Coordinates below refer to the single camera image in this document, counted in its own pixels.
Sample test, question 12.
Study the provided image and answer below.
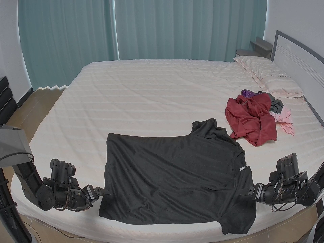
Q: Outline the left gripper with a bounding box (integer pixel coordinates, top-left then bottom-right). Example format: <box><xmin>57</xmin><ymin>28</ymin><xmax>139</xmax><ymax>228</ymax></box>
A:
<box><xmin>67</xmin><ymin>187</ymin><xmax>102</xmax><ymax>211</ymax></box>

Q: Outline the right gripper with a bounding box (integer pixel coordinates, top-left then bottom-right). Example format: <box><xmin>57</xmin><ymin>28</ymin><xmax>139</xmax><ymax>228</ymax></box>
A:
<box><xmin>247</xmin><ymin>184</ymin><xmax>281</xmax><ymax>205</ymax></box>

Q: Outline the black T-shirt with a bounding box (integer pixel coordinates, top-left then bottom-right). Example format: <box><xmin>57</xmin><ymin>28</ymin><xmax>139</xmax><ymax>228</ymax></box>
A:
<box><xmin>98</xmin><ymin>118</ymin><xmax>257</xmax><ymax>235</ymax></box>

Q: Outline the bed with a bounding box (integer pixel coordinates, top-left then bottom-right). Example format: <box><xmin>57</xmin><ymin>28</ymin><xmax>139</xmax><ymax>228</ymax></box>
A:
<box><xmin>10</xmin><ymin>30</ymin><xmax>324</xmax><ymax>243</ymax></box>

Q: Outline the pink garment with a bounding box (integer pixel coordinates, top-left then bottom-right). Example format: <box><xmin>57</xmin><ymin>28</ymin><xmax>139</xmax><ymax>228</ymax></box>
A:
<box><xmin>269</xmin><ymin>105</ymin><xmax>296</xmax><ymax>136</ymax></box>

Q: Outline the dark red garment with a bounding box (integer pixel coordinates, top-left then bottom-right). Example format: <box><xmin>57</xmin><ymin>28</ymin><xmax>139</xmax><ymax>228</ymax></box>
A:
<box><xmin>225</xmin><ymin>94</ymin><xmax>278</xmax><ymax>147</ymax></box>

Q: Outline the grey garment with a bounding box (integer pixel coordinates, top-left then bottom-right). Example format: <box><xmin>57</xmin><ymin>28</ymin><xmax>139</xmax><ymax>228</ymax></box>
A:
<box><xmin>258</xmin><ymin>91</ymin><xmax>284</xmax><ymax>113</ymax></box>

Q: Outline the purple garment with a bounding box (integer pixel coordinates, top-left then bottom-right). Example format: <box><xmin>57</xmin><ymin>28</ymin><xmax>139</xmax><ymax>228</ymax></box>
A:
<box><xmin>240</xmin><ymin>89</ymin><xmax>259</xmax><ymax>98</ymax></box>

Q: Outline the cream pillow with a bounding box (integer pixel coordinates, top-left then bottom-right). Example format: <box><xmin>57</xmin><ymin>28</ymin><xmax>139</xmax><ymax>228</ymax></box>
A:
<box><xmin>233</xmin><ymin>55</ymin><xmax>305</xmax><ymax>99</ymax></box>

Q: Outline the black chest of drawers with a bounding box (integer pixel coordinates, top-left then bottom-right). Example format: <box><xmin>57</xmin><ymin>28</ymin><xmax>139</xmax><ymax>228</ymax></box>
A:
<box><xmin>0</xmin><ymin>76</ymin><xmax>19</xmax><ymax>119</ymax></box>

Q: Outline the grey bedside table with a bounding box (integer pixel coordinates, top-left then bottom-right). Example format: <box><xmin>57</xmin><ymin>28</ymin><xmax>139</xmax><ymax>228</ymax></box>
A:
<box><xmin>236</xmin><ymin>36</ymin><xmax>273</xmax><ymax>60</ymax></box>

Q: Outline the blue-green curtain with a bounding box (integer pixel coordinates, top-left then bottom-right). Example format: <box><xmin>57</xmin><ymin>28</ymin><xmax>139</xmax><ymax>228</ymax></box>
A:
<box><xmin>20</xmin><ymin>0</ymin><xmax>119</xmax><ymax>90</ymax></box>
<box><xmin>114</xmin><ymin>0</ymin><xmax>267</xmax><ymax>60</ymax></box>

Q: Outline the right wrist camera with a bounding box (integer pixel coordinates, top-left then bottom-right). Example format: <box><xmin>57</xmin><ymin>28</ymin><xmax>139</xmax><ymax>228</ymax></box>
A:
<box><xmin>254</xmin><ymin>184</ymin><xmax>264</xmax><ymax>200</ymax></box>

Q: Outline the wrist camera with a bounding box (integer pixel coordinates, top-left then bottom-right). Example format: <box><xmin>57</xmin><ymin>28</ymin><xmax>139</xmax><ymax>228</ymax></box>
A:
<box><xmin>86</xmin><ymin>184</ymin><xmax>100</xmax><ymax>201</ymax></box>
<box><xmin>254</xmin><ymin>184</ymin><xmax>264</xmax><ymax>200</ymax></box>

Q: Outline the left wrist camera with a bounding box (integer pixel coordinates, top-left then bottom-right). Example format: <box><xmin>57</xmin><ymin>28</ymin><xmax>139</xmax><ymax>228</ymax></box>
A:
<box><xmin>86</xmin><ymin>184</ymin><xmax>100</xmax><ymax>201</ymax></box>

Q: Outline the black cable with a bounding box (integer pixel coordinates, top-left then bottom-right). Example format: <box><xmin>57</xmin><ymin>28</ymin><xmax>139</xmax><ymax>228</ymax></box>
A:
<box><xmin>24</xmin><ymin>220</ymin><xmax>84</xmax><ymax>239</ymax></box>

